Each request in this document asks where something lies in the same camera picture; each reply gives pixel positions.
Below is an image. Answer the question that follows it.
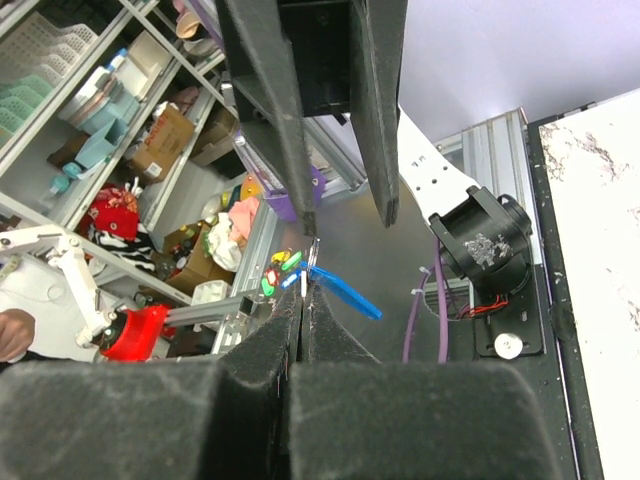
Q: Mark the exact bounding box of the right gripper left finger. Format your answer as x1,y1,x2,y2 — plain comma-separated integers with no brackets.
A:
1,286,303,479

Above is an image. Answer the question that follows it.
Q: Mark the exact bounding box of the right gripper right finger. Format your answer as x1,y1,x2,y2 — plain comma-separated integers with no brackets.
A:
289,288,562,479

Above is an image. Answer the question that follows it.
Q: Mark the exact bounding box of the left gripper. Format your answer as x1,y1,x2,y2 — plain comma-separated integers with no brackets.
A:
215,1,408,235

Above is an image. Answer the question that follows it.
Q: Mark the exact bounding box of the purple key tag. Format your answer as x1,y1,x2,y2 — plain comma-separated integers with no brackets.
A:
262,164,326,224

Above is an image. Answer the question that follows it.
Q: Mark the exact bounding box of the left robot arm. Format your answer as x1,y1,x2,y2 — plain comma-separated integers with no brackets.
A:
216,1,532,312

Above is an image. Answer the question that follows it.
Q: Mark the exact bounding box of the person hand at edge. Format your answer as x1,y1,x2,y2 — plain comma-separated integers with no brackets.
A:
0,309,35,363

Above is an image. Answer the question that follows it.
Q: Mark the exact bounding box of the red robot gripper toy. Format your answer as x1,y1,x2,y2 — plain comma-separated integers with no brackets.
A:
95,305,176,362

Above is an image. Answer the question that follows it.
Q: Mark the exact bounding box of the metal storage shelf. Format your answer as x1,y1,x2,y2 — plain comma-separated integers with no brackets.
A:
1,1,244,305

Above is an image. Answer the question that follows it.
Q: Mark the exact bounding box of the aluminium frame rail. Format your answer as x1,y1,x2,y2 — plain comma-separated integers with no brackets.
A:
165,117,367,355

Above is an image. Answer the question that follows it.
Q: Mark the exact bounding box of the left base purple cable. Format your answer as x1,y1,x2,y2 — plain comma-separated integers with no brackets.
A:
402,239,451,364

